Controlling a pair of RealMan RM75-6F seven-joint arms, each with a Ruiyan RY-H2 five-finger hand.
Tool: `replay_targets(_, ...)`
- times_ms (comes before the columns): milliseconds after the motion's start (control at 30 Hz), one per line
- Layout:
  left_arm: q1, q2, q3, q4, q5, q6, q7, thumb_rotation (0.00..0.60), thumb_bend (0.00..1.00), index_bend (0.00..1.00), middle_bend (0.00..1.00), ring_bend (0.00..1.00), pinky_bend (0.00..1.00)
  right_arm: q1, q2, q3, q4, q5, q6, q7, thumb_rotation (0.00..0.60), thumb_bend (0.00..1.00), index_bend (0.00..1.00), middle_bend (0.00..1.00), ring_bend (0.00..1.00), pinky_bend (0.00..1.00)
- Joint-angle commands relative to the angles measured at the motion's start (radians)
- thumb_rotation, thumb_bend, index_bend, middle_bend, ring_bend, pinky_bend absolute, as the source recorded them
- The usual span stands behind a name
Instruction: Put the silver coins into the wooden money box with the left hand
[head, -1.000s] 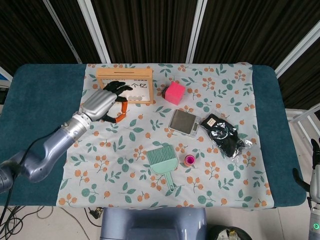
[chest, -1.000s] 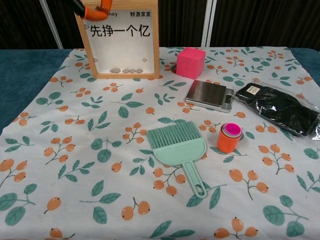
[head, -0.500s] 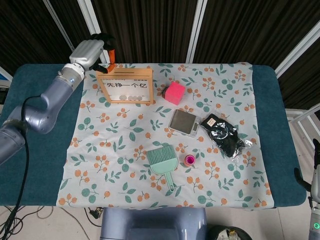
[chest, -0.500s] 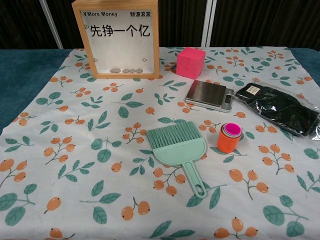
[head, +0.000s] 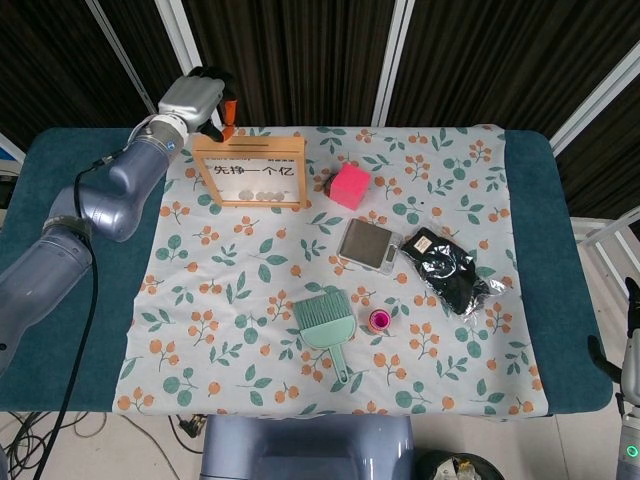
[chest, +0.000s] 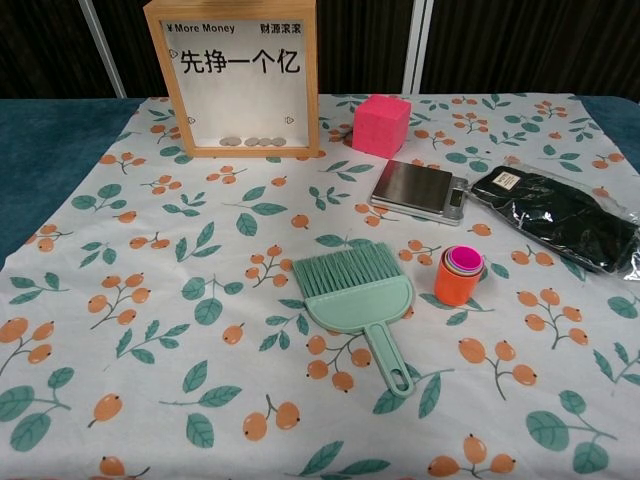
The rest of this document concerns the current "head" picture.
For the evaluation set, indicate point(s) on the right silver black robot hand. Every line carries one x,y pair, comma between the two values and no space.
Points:
631,360

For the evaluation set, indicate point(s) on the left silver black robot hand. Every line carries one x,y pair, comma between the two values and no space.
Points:
192,100

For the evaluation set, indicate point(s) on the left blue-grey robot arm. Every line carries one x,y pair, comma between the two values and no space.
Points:
115,190

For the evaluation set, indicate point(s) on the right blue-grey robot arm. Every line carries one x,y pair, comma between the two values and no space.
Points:
630,440

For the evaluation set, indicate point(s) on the wooden coin bank box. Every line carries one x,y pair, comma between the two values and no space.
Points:
250,145

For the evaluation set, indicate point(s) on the mint green hand brush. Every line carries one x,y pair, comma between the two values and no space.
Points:
325,320

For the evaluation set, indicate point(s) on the dark slatted partition panel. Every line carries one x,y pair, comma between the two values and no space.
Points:
45,60
290,60
605,170
145,40
500,55

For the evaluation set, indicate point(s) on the white metal rack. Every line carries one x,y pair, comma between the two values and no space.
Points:
600,235

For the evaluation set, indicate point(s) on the teal table cover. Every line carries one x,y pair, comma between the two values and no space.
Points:
550,250

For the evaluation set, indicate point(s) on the pink foam cube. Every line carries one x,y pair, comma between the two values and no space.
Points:
348,186

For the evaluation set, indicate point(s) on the white blue-edged board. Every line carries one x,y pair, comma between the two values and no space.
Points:
7,150

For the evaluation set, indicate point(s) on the black gloves in plastic bag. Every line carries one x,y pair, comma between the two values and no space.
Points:
450,272

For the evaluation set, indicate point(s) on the black trash bin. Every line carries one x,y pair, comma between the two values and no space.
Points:
460,467

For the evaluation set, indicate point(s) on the silver digital pocket scale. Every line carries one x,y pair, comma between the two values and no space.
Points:
369,245

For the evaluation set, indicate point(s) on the magenta plastic stacking cup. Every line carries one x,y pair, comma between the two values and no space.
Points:
380,318

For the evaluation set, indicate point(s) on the orange plastic stacking cup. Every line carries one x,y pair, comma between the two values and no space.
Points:
372,326

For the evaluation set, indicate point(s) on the white floral tablecloth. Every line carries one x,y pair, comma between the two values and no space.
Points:
250,365

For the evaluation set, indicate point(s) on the blue-grey robot torso base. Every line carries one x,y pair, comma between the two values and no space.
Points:
305,450

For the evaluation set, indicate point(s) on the white partition post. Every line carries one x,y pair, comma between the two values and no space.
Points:
182,45
595,95
125,60
395,60

